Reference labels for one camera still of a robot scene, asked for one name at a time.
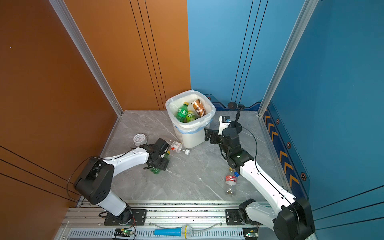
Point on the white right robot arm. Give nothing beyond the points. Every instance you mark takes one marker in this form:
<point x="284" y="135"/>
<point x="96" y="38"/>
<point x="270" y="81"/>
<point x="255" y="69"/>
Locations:
<point x="289" y="217"/>

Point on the aluminium frame post left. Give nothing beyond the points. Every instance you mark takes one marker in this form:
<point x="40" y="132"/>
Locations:
<point x="75" y="34"/>

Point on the yellow-green tea bottle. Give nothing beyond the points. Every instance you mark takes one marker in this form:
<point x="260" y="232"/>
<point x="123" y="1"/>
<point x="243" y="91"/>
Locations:
<point x="190" y="116"/>

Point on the white plastic waste bin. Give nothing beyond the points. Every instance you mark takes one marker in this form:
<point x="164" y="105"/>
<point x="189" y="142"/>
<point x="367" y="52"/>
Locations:
<point x="193" y="133"/>

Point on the brown coffee bottle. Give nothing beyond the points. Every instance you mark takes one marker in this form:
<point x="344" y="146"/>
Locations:
<point x="199" y="108"/>

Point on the aluminium frame post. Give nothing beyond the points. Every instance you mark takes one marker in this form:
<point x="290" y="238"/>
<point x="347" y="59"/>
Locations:
<point x="301" y="23"/>
<point x="75" y="34"/>

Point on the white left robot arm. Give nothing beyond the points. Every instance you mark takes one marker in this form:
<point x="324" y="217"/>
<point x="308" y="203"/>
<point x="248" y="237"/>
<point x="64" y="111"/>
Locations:
<point x="95" y="181"/>

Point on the black desk microphone stand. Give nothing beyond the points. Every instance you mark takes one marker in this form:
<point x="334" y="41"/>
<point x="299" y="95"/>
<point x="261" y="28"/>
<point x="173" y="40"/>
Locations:
<point x="238" y="107"/>

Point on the red-label yellow-cap bottle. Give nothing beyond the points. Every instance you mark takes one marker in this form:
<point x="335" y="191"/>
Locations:
<point x="231" y="181"/>

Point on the left green circuit board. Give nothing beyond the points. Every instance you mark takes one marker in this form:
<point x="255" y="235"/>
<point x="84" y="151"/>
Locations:
<point x="123" y="233"/>

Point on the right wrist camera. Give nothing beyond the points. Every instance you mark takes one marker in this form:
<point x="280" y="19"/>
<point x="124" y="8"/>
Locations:
<point x="224" y="122"/>

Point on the green bottle diagonal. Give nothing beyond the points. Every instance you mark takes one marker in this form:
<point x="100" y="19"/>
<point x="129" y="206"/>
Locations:
<point x="156" y="171"/>

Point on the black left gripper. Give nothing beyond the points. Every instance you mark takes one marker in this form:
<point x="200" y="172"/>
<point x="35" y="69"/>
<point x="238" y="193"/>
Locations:
<point x="164" y="166"/>

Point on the blue microphone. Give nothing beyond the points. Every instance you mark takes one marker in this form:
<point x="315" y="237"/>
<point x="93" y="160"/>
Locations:
<point x="185" y="232"/>

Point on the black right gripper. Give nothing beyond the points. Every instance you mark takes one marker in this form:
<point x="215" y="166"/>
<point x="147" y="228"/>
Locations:
<point x="207" y="136"/>

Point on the clear crushed red-white bottle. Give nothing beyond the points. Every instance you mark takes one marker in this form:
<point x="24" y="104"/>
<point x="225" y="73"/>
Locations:
<point x="178" y="147"/>

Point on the green circuit board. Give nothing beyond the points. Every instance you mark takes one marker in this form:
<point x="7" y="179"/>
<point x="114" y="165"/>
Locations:
<point x="123" y="233"/>
<point x="250" y="234"/>

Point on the right green circuit board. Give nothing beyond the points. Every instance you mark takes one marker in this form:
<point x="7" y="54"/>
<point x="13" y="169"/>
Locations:
<point x="250" y="234"/>

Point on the aluminium frame post right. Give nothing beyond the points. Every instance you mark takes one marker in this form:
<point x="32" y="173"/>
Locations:
<point x="301" y="23"/>

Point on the white alarm clock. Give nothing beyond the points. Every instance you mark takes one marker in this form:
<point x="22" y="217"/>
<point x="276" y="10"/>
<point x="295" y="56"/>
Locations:
<point x="140" y="139"/>

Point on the green sprite bottle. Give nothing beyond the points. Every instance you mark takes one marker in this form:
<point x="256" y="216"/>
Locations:
<point x="182" y="112"/>

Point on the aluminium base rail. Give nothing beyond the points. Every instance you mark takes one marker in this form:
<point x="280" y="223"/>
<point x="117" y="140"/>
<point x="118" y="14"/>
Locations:
<point x="210" y="220"/>

